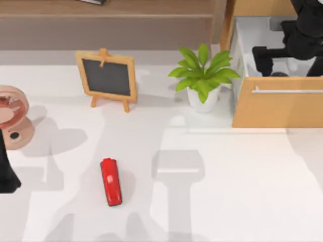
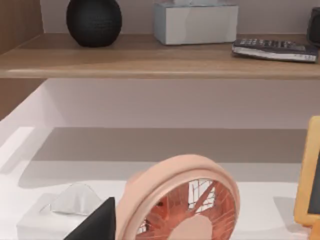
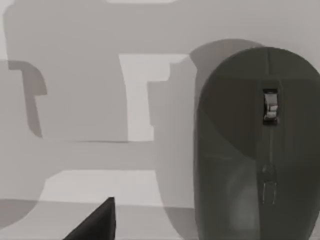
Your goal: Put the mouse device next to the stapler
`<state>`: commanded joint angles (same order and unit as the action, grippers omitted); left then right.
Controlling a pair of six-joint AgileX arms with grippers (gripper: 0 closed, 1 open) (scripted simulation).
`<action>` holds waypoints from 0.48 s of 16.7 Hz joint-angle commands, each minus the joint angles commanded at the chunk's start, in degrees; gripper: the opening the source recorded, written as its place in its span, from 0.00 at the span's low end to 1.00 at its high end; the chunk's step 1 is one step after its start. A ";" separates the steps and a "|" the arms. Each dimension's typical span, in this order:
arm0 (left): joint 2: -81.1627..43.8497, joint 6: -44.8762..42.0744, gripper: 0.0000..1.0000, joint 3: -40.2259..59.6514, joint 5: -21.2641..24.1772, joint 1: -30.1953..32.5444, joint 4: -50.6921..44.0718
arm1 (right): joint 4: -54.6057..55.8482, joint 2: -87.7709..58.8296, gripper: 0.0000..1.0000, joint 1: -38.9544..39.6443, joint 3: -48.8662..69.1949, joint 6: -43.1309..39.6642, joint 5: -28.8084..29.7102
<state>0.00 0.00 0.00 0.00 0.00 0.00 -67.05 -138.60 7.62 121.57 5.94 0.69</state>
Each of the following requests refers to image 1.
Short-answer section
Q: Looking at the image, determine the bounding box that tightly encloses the pale grey rounded box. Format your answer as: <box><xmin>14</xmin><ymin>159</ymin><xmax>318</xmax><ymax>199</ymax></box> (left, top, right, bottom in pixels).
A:
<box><xmin>269</xmin><ymin>18</ymin><xmax>287</xmax><ymax>32</ymax></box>

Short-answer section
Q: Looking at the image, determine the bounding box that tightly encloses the grey drawer inside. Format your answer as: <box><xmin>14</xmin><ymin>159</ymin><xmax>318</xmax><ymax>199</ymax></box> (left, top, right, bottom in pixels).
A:
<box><xmin>231</xmin><ymin>16</ymin><xmax>323</xmax><ymax>78</ymax></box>

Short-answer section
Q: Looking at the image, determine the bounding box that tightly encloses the pale wooden drawer front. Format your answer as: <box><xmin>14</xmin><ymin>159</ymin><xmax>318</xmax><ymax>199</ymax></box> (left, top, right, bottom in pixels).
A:
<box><xmin>232</xmin><ymin>77</ymin><xmax>323</xmax><ymax>129</ymax></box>

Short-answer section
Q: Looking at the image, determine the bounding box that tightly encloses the wooden cupboard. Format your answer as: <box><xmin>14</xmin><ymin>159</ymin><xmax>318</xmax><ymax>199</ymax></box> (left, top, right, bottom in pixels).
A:
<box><xmin>220</xmin><ymin>0</ymin><xmax>300</xmax><ymax>51</ymax></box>

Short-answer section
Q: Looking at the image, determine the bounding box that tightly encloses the green plant in white pot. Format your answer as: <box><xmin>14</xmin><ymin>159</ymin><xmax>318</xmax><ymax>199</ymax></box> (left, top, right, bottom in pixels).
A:
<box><xmin>168</xmin><ymin>43</ymin><xmax>242</xmax><ymax>113</ymax></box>

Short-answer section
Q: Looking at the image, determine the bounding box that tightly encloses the wooden framed blackboard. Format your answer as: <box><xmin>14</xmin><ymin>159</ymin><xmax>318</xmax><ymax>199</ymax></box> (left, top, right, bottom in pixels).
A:
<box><xmin>75</xmin><ymin>48</ymin><xmax>138</xmax><ymax>113</ymax></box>

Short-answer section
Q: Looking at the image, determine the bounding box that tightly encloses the red stapler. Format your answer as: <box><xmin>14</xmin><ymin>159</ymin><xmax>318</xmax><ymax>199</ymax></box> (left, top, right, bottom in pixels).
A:
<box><xmin>99</xmin><ymin>157</ymin><xmax>124</xmax><ymax>207</ymax></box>

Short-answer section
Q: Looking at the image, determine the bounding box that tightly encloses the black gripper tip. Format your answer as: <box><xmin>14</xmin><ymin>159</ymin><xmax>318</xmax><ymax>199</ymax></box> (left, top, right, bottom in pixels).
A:
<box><xmin>0</xmin><ymin>128</ymin><xmax>22</xmax><ymax>194</ymax></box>

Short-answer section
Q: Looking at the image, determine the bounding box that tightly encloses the long metal drawer handle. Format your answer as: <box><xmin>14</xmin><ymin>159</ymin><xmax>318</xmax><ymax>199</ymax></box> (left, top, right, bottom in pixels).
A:
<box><xmin>251</xmin><ymin>86</ymin><xmax>323</xmax><ymax>94</ymax></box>

